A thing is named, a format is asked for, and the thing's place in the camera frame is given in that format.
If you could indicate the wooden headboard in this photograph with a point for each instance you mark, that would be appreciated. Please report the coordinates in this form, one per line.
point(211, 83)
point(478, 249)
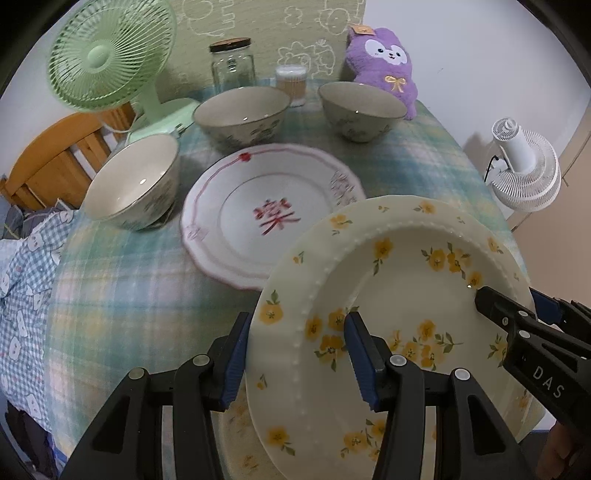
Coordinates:
point(51, 157)

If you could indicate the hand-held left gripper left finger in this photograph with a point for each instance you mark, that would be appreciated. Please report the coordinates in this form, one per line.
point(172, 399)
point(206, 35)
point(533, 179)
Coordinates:
point(233, 364)

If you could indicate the purple plush toy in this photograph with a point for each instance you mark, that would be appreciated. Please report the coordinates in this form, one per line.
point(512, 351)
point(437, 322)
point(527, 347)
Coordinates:
point(388, 64)

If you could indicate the white fan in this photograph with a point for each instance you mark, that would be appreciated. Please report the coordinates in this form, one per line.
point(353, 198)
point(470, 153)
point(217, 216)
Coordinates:
point(531, 170)

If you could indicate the blue checked printed blanket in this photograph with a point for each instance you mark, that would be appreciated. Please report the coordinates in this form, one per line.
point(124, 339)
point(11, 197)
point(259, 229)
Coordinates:
point(23, 277)

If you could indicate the white plate with red rim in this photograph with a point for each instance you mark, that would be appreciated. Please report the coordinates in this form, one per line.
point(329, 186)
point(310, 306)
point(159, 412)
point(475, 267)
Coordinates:
point(240, 221)

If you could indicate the green desk fan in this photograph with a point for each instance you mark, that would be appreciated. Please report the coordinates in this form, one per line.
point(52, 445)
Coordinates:
point(99, 55)

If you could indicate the green wall sticker sheet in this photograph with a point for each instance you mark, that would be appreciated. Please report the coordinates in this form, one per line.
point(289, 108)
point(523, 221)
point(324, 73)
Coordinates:
point(277, 27)

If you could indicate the glass jar with dark lid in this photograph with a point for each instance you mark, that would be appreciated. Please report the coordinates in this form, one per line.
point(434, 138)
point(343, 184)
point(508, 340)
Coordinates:
point(233, 69)

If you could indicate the grey cloth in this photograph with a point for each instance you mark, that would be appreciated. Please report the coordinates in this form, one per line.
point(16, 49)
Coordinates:
point(14, 217)

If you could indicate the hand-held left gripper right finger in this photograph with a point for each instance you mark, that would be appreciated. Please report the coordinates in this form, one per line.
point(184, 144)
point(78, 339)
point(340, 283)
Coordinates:
point(358, 355)

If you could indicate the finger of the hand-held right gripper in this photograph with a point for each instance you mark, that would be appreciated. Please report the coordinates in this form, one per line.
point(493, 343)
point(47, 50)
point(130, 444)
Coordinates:
point(545, 304)
point(501, 309)

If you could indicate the floral ceramic bowl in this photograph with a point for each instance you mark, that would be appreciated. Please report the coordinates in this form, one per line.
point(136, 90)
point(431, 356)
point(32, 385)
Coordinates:
point(240, 110)
point(124, 189)
point(364, 104)

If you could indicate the plaid tablecloth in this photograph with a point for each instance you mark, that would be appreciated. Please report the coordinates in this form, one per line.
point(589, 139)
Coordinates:
point(138, 300)

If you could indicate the dark cloth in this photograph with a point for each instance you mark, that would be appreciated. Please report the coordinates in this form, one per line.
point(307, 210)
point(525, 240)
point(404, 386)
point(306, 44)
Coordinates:
point(27, 443)

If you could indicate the yellow floral plate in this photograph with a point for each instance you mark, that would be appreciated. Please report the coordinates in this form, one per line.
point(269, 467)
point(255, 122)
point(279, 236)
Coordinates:
point(235, 438)
point(392, 286)

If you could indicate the cotton swab container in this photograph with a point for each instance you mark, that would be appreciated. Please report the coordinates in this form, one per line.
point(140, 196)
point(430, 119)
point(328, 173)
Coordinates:
point(292, 85)

